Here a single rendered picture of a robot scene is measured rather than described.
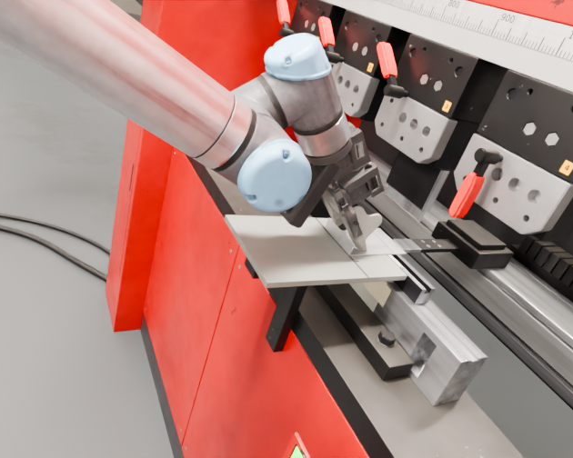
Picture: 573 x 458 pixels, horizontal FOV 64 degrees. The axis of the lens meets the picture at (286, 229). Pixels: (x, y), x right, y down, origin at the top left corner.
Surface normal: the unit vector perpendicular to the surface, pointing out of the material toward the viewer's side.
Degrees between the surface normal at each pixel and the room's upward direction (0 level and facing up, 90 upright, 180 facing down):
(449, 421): 0
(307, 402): 90
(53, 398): 0
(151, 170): 90
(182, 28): 90
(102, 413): 0
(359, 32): 90
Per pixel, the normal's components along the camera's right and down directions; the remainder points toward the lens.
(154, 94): 0.38, 0.46
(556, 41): -0.86, -0.01
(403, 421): 0.29, -0.84
